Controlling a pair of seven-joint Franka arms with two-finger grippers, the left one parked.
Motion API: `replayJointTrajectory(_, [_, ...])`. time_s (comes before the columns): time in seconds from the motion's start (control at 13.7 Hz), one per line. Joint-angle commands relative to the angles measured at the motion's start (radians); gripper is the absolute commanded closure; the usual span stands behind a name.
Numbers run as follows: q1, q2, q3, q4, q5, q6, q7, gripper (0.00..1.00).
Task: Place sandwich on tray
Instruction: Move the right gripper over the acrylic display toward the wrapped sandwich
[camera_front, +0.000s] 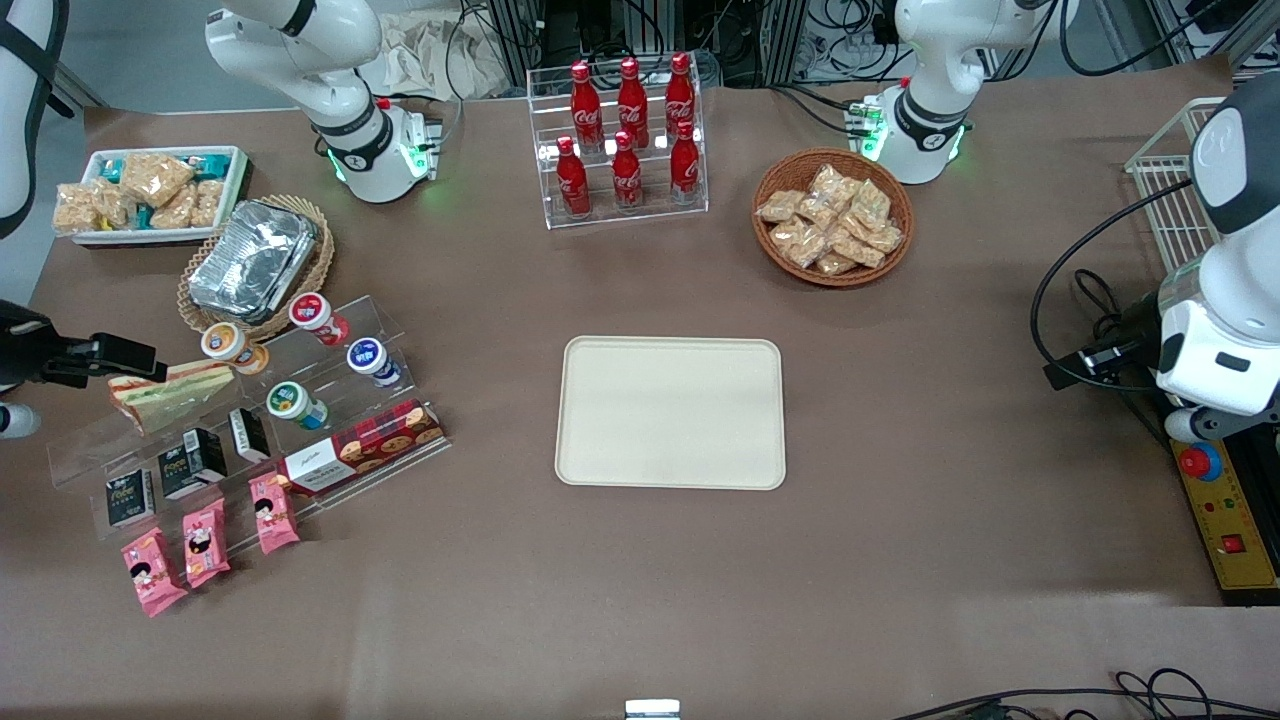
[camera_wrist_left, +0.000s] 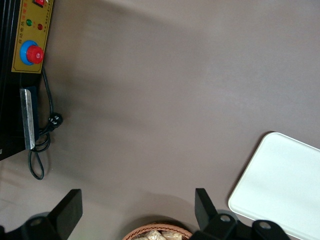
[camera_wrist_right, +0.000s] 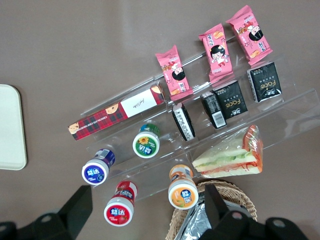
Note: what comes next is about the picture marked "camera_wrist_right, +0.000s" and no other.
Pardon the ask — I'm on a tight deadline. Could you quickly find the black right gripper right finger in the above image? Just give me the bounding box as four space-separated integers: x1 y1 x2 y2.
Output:
204 183 266 240

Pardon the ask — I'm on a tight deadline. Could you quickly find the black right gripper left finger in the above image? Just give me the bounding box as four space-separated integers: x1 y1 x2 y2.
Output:
17 185 94 240

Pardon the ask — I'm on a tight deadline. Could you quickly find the triangle sandwich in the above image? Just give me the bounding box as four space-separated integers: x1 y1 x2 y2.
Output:
191 124 265 179

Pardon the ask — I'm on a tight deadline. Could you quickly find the cream plastic tray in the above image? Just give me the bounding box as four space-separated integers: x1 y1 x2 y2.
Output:
0 84 28 171

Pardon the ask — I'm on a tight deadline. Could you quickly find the silver foil container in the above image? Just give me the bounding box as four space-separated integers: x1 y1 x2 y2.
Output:
174 194 214 240

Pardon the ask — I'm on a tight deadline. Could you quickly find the oval wicker basket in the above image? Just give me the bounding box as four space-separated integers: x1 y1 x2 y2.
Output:
165 179 258 240

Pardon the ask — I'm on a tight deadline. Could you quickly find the orange gum bottle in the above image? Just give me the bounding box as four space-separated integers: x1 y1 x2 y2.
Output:
167 164 200 210

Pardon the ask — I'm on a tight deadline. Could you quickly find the red gum bottle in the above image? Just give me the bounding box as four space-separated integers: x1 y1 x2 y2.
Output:
103 180 138 227

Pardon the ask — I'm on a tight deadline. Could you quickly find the blue lid yogurt cup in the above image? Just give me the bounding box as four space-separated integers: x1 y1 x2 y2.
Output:
81 148 116 186

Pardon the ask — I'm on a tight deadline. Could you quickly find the clear acrylic stepped shelf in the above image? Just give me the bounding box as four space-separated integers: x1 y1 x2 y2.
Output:
79 34 320 203

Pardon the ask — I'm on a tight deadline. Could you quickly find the black Face tissue pack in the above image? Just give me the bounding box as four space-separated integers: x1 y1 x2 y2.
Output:
246 61 283 103
171 102 197 142
200 80 249 130

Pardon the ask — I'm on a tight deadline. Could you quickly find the green lid yogurt cup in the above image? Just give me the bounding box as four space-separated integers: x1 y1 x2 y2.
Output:
131 123 161 159

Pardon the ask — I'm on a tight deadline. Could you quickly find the red plaid cookie box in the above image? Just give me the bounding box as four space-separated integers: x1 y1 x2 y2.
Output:
67 84 166 142

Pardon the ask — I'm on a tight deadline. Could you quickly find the pink cartoon snack packet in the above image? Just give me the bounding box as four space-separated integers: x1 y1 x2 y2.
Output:
154 44 195 101
198 23 235 83
225 4 274 67

